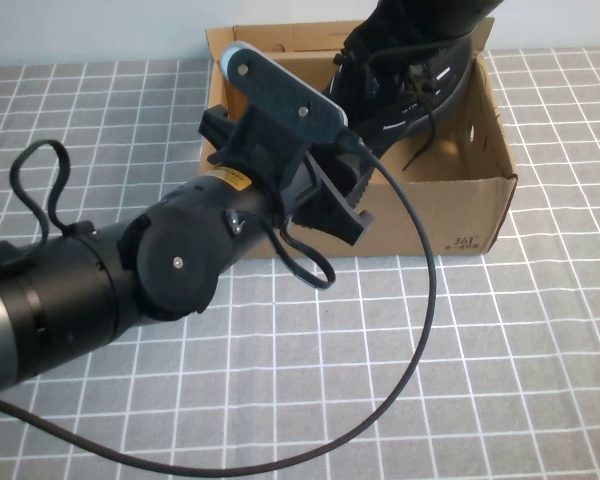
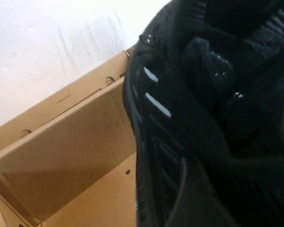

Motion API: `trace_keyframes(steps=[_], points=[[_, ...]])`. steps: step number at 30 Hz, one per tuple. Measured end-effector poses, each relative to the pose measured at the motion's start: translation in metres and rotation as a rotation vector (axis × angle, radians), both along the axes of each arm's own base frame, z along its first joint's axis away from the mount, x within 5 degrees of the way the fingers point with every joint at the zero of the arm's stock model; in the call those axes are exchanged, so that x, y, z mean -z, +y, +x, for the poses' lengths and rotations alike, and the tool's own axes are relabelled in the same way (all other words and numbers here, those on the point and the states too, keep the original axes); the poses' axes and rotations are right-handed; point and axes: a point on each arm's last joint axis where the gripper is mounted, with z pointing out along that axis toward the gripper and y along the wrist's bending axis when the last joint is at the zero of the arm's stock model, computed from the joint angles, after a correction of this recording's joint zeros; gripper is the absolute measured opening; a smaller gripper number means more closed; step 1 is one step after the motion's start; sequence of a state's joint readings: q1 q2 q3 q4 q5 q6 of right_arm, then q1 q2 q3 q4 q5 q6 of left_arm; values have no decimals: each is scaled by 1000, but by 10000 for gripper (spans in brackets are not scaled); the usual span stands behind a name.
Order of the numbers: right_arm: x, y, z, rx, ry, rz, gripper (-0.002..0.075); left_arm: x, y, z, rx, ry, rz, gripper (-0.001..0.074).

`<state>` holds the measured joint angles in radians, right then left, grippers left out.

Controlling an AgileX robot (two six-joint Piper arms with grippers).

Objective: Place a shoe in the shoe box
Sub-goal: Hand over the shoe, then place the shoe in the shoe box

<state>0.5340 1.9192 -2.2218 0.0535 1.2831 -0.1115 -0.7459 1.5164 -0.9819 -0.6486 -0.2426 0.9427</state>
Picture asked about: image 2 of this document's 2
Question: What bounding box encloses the brown cardboard shoe box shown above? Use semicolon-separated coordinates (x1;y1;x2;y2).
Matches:
0;44;142;227

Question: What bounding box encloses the black knit sneaker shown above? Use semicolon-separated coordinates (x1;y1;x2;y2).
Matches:
122;0;284;227

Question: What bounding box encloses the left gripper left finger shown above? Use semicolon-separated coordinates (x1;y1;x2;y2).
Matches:
169;156;240;227

